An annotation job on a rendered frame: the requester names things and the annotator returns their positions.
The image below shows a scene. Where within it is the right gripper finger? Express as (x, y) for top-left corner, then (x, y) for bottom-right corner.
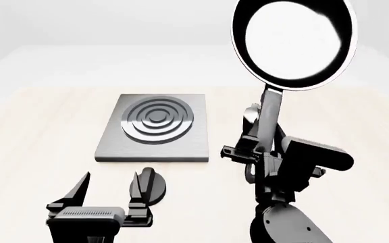
(273, 123), (288, 153)
(236, 103), (262, 150)

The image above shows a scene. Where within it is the grey square stove plate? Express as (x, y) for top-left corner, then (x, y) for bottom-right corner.
(95, 93), (211, 163)

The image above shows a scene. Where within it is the dark right wrist camera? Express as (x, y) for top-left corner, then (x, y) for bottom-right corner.
(280, 136), (355, 173)

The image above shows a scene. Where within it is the dark round stove knob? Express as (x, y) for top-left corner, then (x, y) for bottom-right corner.
(129, 166), (167, 205)

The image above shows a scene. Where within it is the black frying pan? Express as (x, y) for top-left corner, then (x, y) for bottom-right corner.
(230, 0), (358, 156)

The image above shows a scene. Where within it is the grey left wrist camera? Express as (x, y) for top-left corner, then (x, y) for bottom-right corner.
(55, 206), (127, 221)

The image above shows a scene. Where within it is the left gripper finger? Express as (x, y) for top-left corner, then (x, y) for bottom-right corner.
(126, 171), (149, 217)
(45, 171), (91, 211)

